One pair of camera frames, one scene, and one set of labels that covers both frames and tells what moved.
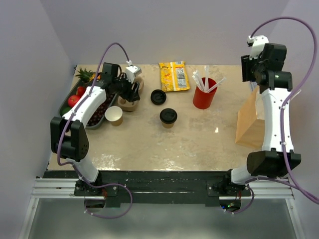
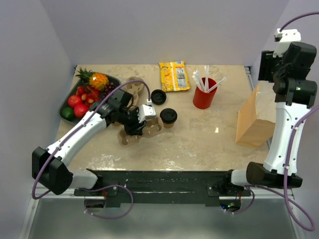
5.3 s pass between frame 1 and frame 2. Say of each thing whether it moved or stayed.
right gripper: moved
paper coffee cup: stayed
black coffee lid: stayed
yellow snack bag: stayed
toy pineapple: stayed
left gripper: moved
